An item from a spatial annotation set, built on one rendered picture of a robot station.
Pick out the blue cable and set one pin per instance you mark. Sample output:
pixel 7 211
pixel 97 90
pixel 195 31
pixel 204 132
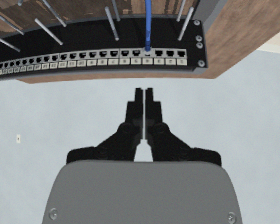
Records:
pixel 148 21

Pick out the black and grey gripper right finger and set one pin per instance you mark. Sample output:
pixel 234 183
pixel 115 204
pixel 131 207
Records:
pixel 168 147

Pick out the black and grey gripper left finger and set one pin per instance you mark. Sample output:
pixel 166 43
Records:
pixel 118 146

